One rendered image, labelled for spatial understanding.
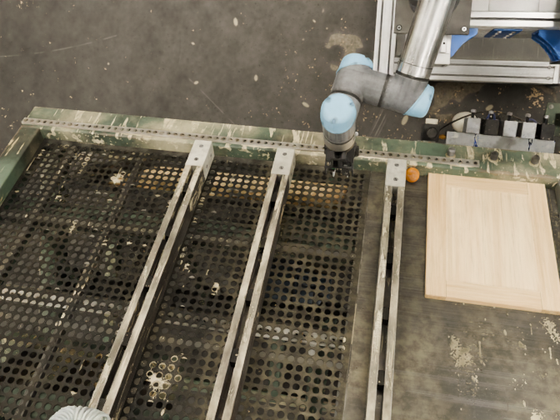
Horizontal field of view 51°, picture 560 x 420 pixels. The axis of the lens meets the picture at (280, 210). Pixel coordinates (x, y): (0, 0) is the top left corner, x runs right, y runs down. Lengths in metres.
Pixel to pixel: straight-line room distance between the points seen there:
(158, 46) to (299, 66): 0.73
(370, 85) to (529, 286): 0.80
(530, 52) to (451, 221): 1.10
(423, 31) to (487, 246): 0.79
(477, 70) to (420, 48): 1.41
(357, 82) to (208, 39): 1.80
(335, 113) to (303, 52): 1.69
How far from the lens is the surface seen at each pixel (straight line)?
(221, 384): 1.51
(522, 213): 1.98
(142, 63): 3.15
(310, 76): 2.93
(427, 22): 1.31
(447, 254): 1.82
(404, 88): 1.32
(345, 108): 1.26
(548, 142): 2.24
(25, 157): 2.27
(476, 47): 2.74
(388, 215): 1.81
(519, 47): 2.77
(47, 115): 2.39
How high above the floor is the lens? 2.90
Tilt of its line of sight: 77 degrees down
